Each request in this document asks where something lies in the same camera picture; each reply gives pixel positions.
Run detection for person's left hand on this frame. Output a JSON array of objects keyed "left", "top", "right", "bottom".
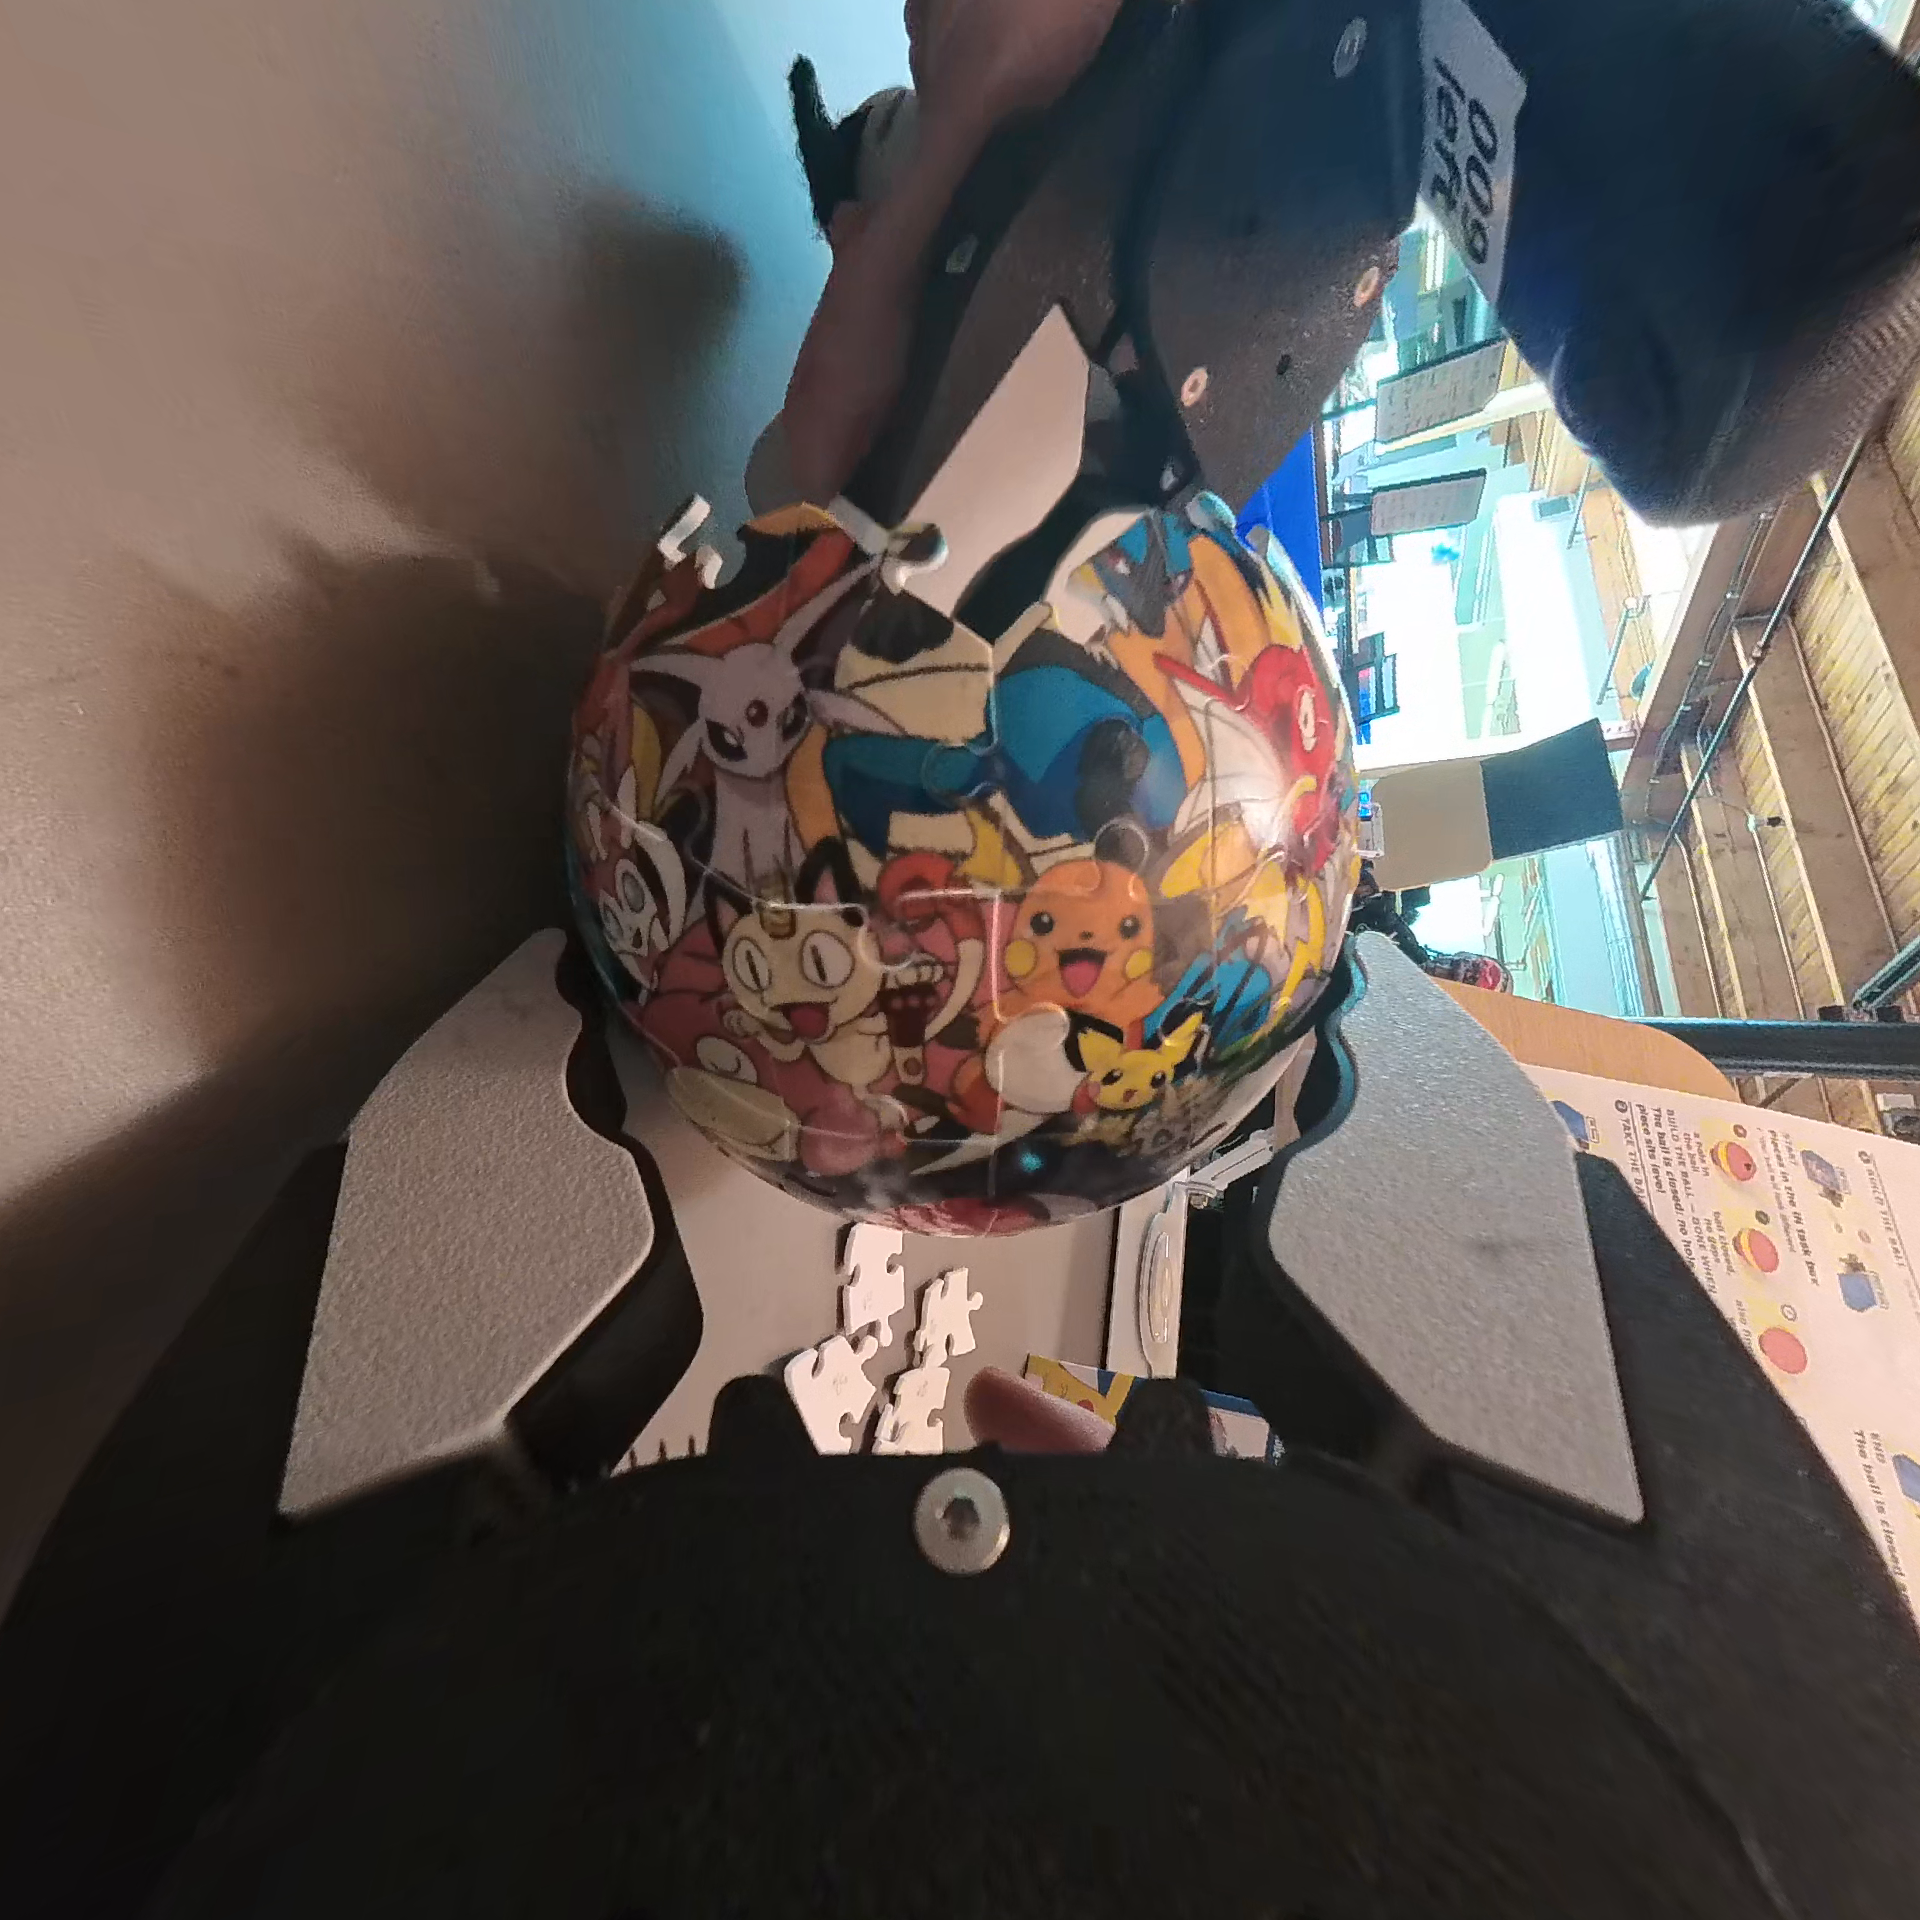
[{"left": 781, "top": 0, "right": 1148, "bottom": 499}]

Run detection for blue puzzle box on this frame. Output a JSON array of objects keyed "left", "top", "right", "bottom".
[{"left": 1024, "top": 1349, "right": 1280, "bottom": 1463}]

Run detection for printed instruction sheet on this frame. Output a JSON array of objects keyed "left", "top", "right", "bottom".
[{"left": 1514, "top": 1057, "right": 1920, "bottom": 1629}]

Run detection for black metal pole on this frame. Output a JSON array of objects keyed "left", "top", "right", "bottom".
[{"left": 1625, "top": 1011, "right": 1920, "bottom": 1075}]

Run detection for colourful cartoon puzzle ball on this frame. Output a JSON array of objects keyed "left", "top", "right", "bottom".
[{"left": 569, "top": 499, "right": 1367, "bottom": 1234}]

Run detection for blue plastic bin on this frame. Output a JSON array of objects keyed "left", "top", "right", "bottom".
[{"left": 1237, "top": 427, "right": 1332, "bottom": 602}]

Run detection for wooden document board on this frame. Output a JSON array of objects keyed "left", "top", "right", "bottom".
[{"left": 1433, "top": 976, "right": 1740, "bottom": 1104}]

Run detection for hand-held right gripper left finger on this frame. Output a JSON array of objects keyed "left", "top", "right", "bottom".
[{"left": 277, "top": 932, "right": 708, "bottom": 1523}]

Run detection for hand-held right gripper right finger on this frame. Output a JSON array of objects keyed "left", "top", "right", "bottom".
[{"left": 1219, "top": 932, "right": 1647, "bottom": 1529}]

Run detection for person's right hand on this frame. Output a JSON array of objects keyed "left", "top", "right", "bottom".
[{"left": 961, "top": 1366, "right": 1123, "bottom": 1456}]

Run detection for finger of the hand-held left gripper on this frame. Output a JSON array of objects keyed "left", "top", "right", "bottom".
[
  {"left": 894, "top": 300, "right": 1117, "bottom": 622},
  {"left": 1087, "top": 353, "right": 1205, "bottom": 517}
]

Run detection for loose white puzzle pieces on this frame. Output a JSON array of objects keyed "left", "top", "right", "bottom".
[{"left": 781, "top": 1222, "right": 984, "bottom": 1456}]

